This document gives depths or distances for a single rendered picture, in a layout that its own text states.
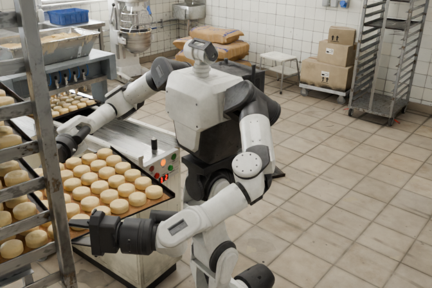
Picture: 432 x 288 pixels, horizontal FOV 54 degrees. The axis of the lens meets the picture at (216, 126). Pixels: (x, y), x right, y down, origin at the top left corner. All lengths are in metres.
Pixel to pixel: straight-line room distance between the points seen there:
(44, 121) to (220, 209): 0.46
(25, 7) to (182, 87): 0.68
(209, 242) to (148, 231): 0.70
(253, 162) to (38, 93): 0.53
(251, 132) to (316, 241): 1.90
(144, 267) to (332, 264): 1.17
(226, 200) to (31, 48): 0.57
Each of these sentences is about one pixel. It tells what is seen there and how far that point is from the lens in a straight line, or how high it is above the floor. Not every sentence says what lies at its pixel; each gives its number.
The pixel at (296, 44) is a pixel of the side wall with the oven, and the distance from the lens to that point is 6.09.
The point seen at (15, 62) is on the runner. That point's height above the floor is 1.60.
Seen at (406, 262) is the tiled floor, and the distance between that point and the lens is 3.03.
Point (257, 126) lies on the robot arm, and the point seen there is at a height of 1.35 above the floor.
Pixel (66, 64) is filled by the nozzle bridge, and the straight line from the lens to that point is 2.54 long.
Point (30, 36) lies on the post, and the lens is 0.90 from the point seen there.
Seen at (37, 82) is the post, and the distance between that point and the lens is 0.92.
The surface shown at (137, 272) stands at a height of 0.20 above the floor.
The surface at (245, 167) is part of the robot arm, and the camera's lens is 1.09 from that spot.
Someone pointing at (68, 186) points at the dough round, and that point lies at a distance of 1.34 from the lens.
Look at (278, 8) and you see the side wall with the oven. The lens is 6.18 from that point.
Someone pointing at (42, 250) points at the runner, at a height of 1.15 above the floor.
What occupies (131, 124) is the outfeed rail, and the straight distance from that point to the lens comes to 2.42.
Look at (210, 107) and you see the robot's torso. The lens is 1.35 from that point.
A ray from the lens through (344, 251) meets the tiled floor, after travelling 2.98.
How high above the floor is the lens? 1.82
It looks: 23 degrees down
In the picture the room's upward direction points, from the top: 1 degrees clockwise
